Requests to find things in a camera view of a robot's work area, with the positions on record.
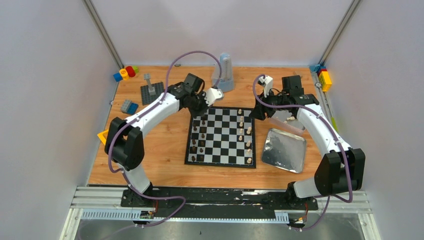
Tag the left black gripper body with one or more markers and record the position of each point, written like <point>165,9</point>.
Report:
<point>197,108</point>

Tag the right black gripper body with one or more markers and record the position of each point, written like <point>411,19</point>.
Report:
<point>273,100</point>

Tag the clear plastic container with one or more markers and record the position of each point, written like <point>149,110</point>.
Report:
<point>286,121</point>

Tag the black white chessboard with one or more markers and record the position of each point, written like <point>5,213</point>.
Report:
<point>223,137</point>

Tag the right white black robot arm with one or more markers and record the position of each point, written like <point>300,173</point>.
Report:
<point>341,169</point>

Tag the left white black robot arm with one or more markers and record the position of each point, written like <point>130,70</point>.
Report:
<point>124,144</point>

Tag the small wooden block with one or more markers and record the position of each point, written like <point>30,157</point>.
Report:
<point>297,73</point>

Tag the stacked lego bricks right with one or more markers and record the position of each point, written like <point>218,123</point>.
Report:
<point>323,76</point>

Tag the grey lego tower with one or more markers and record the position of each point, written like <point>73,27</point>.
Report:
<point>150,87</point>

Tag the grey lego baseplate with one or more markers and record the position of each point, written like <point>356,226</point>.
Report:
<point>147,97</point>

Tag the silver metal tray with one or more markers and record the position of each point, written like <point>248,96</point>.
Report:
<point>284,150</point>

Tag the blue grey lego brick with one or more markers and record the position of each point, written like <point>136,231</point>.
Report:
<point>129,107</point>

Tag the colourful toy blocks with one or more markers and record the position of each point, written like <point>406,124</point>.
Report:
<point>126,73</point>

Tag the yellow plastic triangle toy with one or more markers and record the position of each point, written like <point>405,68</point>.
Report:
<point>103,136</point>

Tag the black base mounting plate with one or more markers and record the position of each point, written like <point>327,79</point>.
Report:
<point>217,203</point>

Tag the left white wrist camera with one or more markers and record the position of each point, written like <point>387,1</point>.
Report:
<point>212,95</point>

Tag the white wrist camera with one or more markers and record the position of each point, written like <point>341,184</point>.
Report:
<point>267,83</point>
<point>212,95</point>

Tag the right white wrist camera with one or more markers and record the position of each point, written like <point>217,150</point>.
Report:
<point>267,83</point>

